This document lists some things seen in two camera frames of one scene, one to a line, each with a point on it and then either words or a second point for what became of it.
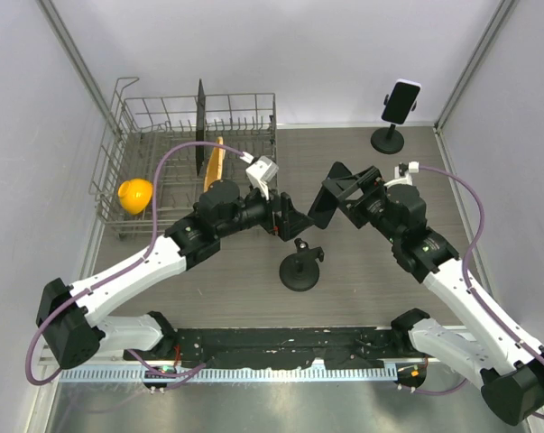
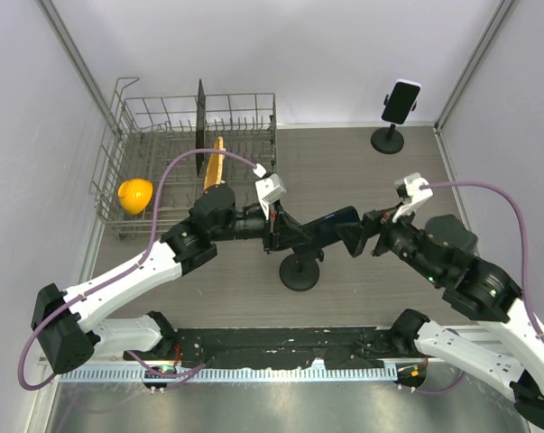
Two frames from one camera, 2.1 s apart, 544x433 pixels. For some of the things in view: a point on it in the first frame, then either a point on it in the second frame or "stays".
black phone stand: [299, 271] stays
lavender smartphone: [401, 100] stays
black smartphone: [327, 202] → [323, 232]
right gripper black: [372, 183] → [354, 235]
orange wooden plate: [213, 172] stays
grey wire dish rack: [160, 152] stays
